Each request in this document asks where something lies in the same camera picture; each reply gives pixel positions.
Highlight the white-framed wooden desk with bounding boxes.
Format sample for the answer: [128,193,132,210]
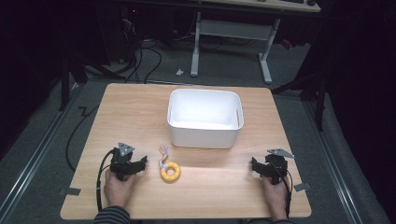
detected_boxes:
[190,0,322,85]

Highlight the black stand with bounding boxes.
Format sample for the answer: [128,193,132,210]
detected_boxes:
[270,73,329,133]
[57,54,125,112]

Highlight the person's left hand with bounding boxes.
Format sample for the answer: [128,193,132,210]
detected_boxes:
[103,169,137,209]

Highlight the yellow ring toy with tassel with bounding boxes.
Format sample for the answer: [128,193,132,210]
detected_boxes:
[158,145,182,184]

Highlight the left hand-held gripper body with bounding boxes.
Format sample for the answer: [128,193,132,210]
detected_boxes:
[108,142,138,182]

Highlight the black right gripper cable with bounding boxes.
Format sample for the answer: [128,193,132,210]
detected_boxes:
[277,164,294,219]

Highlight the metal floor rail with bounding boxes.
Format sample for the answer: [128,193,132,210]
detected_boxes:
[0,83,82,218]
[302,102,364,224]

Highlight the grey tape strip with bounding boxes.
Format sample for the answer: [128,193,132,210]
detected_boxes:
[58,187,82,197]
[293,182,312,192]

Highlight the black floor cable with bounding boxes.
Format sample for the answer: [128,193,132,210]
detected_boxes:
[64,105,100,173]

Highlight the bundle of black cables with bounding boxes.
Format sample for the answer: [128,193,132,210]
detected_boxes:
[120,8,163,85]

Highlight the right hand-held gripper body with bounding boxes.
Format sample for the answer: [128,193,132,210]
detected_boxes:
[262,147,296,186]

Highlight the person's right hand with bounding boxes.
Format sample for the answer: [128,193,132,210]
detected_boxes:
[262,175,290,221]

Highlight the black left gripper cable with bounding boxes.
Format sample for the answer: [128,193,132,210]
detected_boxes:
[95,148,116,213]

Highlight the white plastic storage bin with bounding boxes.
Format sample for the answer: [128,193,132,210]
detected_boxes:
[166,88,245,149]

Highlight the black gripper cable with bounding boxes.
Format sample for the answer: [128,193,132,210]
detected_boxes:
[277,164,294,219]
[95,148,116,213]

